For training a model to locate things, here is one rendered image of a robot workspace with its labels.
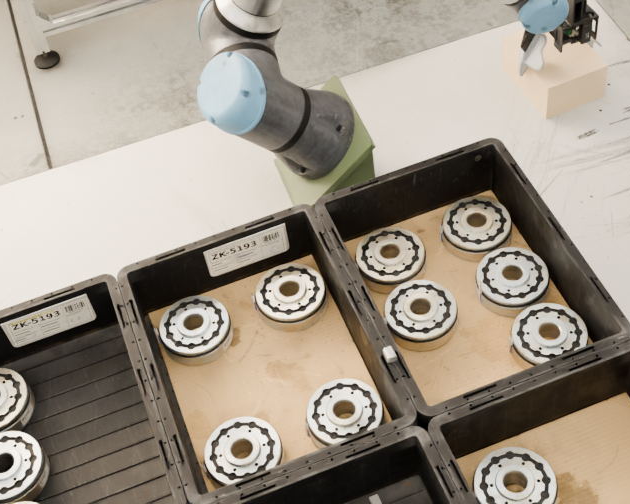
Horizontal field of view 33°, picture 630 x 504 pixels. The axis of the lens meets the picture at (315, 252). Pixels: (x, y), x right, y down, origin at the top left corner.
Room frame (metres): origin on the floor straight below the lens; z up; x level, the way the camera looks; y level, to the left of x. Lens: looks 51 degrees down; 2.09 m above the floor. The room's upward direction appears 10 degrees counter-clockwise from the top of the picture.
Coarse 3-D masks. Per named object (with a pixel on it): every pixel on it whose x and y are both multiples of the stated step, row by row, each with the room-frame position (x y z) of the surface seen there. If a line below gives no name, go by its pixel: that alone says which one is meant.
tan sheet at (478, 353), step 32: (416, 224) 1.04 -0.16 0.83; (512, 224) 1.01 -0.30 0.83; (352, 256) 1.00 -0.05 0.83; (448, 256) 0.97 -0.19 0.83; (448, 288) 0.91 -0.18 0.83; (480, 320) 0.85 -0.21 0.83; (512, 320) 0.84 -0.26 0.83; (416, 352) 0.81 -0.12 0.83; (448, 352) 0.80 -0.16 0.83; (480, 352) 0.79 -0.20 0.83; (448, 384) 0.75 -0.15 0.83; (480, 384) 0.74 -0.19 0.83
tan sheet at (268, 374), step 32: (224, 288) 0.98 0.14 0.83; (160, 320) 0.94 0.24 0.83; (256, 320) 0.91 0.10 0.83; (320, 320) 0.89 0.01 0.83; (256, 352) 0.86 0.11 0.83; (288, 352) 0.85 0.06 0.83; (320, 352) 0.84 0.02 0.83; (352, 352) 0.83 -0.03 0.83; (192, 384) 0.82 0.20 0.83; (224, 384) 0.81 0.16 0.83; (256, 384) 0.81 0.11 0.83; (288, 384) 0.80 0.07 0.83; (320, 384) 0.79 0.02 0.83; (192, 416) 0.77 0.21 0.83; (224, 416) 0.76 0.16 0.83; (256, 416) 0.75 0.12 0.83; (288, 416) 0.75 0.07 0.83; (288, 448) 0.70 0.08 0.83
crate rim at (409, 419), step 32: (256, 224) 1.01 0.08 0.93; (320, 224) 0.99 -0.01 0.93; (160, 256) 0.98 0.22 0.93; (128, 288) 0.93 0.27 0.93; (352, 288) 0.87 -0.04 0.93; (160, 384) 0.77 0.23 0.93; (416, 416) 0.66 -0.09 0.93; (352, 448) 0.63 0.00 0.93; (192, 480) 0.62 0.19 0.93; (256, 480) 0.61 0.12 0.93
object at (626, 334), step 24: (480, 144) 1.09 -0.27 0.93; (408, 168) 1.07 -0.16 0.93; (336, 192) 1.04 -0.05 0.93; (360, 192) 1.04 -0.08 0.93; (528, 192) 0.98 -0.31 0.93; (552, 216) 0.93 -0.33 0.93; (336, 240) 0.95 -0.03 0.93; (576, 264) 0.84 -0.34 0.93; (360, 288) 0.86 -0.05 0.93; (600, 288) 0.79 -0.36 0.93; (384, 336) 0.78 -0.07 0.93; (624, 336) 0.72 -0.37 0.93; (552, 360) 0.70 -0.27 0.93; (576, 360) 0.69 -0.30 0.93; (408, 384) 0.70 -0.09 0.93; (504, 384) 0.68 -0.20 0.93; (432, 408) 0.66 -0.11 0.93
